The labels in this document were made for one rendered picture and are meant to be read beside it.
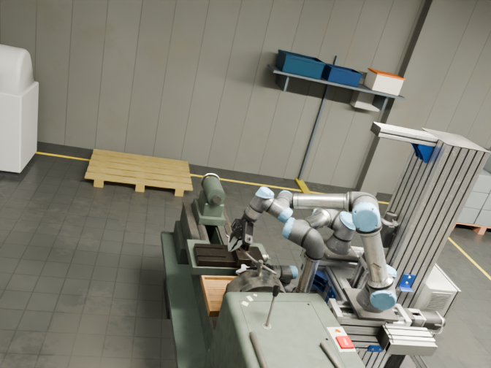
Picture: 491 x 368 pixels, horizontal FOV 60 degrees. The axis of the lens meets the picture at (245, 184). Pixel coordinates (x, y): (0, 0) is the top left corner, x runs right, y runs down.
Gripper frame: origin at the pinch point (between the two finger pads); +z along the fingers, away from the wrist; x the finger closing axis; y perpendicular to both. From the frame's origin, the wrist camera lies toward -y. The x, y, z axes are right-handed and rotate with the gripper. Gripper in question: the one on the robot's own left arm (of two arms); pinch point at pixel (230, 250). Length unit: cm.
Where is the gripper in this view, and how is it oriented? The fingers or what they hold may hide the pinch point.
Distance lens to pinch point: 210.0
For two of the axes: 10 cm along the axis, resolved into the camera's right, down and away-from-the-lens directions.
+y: -2.4, -4.5, 8.6
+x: -8.2, -3.7, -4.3
